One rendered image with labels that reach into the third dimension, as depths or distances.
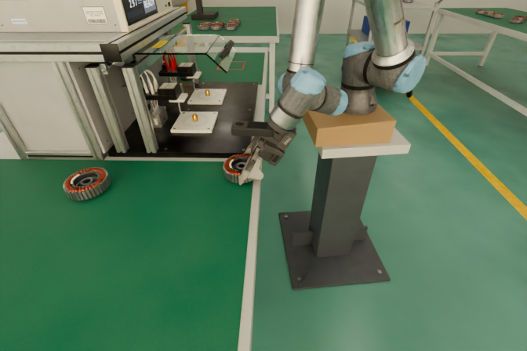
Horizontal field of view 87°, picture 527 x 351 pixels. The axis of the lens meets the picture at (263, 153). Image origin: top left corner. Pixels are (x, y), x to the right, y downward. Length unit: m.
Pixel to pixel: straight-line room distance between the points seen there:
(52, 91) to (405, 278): 1.62
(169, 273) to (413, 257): 1.35
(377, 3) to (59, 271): 0.94
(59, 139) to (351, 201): 1.12
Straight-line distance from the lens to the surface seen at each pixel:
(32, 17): 1.11
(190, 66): 1.25
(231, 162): 0.85
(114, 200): 0.87
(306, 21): 0.81
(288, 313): 1.42
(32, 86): 1.04
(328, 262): 1.56
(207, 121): 1.08
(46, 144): 1.14
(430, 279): 1.70
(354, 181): 1.22
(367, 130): 1.02
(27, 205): 0.99
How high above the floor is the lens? 1.29
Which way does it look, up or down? 35 degrees down
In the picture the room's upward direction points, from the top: 1 degrees counter-clockwise
